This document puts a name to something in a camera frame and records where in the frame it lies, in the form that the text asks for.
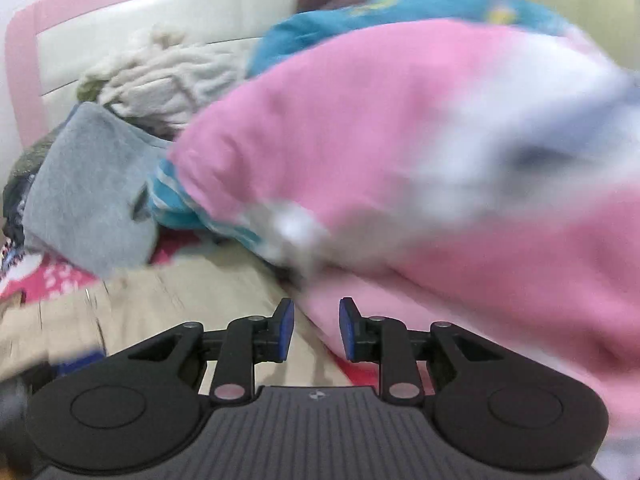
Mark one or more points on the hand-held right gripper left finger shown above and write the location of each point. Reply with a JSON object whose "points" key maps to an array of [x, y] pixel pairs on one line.
{"points": [[286, 325]]}

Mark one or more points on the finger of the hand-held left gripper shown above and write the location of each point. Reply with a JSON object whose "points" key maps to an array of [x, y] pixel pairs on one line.
{"points": [[77, 361]]}

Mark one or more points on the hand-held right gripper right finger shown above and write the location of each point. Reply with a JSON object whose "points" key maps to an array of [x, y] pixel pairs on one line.
{"points": [[347, 330]]}

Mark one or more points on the beige pants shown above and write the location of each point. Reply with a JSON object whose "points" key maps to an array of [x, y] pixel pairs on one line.
{"points": [[175, 300]]}

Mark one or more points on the pink floral fleece blanket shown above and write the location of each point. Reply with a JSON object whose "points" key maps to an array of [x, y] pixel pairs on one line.
{"points": [[50, 275]]}

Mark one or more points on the pink blue floral quilt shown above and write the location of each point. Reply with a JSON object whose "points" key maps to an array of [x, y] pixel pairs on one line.
{"points": [[350, 160]]}

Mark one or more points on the grey sweatshirt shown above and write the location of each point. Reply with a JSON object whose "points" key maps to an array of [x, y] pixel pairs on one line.
{"points": [[85, 185]]}

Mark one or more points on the white fluffy blanket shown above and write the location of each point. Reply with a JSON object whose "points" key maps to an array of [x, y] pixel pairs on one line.
{"points": [[165, 75]]}

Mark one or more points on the pink white bed headboard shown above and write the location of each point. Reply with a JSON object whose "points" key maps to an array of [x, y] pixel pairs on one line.
{"points": [[100, 25]]}

